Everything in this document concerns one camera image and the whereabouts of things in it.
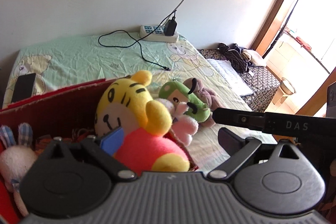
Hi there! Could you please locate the dark striped cloth bundle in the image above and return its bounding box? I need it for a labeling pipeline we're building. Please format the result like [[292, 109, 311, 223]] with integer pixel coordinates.
[[218, 43, 249, 73]]

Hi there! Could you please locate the black smartphone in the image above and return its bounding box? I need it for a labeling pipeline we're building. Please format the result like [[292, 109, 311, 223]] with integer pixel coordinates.
[[11, 73, 36, 103]]

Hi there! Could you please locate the patterned dark blanket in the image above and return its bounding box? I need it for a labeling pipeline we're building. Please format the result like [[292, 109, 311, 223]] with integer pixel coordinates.
[[199, 47, 280, 112]]

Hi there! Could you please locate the white bunny plush toy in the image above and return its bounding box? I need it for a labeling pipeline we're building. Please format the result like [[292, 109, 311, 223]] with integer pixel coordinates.
[[1, 123, 38, 217]]

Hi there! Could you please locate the beige cloth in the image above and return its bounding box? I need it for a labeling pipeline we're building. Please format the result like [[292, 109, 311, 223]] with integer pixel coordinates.
[[241, 49, 266, 67]]

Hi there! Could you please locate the yellow tiger plush toy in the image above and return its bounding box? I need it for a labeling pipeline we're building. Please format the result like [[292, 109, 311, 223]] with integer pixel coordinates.
[[94, 71, 190, 175]]

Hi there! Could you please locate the mauve teddy bear plush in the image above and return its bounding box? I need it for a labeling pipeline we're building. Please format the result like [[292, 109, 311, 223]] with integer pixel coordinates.
[[183, 78, 223, 127]]

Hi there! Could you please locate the black charger adapter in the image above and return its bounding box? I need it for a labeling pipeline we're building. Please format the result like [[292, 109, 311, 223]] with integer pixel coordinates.
[[163, 12, 177, 36]]

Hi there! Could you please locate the pink fluffy plush toy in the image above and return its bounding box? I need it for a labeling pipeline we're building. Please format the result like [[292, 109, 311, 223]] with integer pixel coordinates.
[[155, 98, 199, 147]]

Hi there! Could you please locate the white power strip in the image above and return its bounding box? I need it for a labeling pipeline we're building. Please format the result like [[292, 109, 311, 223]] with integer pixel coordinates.
[[139, 25, 179, 43]]

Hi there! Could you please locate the black charging cable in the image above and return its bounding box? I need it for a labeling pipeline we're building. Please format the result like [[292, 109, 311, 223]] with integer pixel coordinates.
[[98, 10, 177, 72]]

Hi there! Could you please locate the red cardboard box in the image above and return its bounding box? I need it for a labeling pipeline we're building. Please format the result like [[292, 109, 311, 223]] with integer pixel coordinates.
[[1, 80, 203, 223]]

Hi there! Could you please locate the white printed paper sheet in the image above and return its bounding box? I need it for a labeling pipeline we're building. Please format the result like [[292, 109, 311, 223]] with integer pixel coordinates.
[[207, 59, 254, 97]]

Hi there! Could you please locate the green plush toy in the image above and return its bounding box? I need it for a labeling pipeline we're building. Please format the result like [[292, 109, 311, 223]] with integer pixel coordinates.
[[158, 78, 211, 123]]

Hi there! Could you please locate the metal bowl on stool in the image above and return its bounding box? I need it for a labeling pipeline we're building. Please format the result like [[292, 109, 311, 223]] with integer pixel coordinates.
[[272, 77, 295, 105]]

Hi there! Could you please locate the green cartoon bed sheet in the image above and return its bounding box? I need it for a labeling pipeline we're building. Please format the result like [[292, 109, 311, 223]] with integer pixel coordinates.
[[6, 34, 248, 172]]

